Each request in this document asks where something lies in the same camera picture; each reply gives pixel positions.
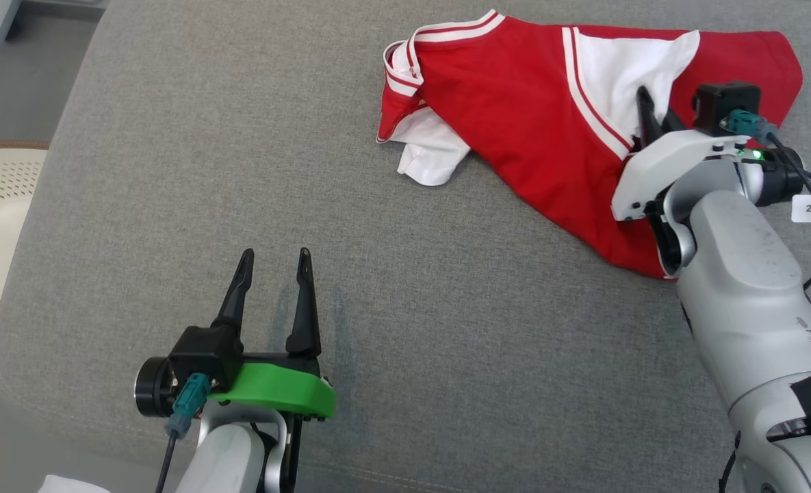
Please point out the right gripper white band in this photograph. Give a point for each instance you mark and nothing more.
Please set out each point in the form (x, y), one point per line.
(665, 157)

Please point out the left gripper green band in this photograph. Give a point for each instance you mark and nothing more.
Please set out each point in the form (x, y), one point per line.
(282, 390)

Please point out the red white jersey shirt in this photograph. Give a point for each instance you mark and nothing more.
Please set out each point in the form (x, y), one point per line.
(515, 89)

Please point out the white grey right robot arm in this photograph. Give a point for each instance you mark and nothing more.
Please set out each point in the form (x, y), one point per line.
(747, 287)

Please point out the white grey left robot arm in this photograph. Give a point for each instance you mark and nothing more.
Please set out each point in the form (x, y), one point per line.
(227, 459)

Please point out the grey fabric sofa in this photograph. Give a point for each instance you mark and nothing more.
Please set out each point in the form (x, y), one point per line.
(309, 171)

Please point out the white plastic object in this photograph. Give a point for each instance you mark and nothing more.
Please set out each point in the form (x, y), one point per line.
(70, 486)

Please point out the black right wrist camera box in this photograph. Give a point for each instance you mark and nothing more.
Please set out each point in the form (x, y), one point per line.
(723, 99)

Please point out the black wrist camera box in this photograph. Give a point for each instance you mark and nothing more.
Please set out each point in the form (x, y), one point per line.
(723, 99)
(203, 352)

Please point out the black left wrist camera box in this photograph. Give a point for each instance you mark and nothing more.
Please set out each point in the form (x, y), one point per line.
(203, 352)

